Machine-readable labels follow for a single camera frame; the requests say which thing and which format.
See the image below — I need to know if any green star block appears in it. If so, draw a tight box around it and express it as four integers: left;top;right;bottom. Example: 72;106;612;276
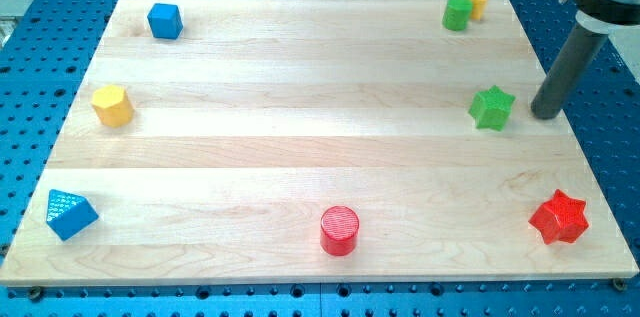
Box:
468;85;516;131

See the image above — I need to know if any wooden board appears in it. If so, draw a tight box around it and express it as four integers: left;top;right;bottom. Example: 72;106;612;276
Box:
1;0;638;286

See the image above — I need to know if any red star block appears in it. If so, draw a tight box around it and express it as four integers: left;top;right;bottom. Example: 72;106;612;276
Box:
529;189;589;245

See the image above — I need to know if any red cylinder block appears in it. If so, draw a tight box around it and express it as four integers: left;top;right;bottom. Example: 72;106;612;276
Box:
320;206;360;256

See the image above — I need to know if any green cylinder block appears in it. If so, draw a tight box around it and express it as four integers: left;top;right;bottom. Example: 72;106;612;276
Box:
442;0;473;31

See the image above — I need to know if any blue cube block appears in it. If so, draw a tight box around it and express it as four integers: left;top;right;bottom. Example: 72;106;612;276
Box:
147;3;183;40

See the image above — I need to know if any yellow cylinder block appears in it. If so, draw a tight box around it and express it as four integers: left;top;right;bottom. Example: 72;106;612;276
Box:
459;0;489;22

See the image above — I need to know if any yellow hexagon block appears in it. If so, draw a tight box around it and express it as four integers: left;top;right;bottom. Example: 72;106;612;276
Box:
91;85;134;128

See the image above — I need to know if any blue triangular prism block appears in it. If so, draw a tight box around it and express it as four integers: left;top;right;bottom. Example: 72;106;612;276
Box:
46;189;99;241

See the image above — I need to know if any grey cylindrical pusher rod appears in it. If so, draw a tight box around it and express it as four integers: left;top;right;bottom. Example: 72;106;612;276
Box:
530;22;608;120

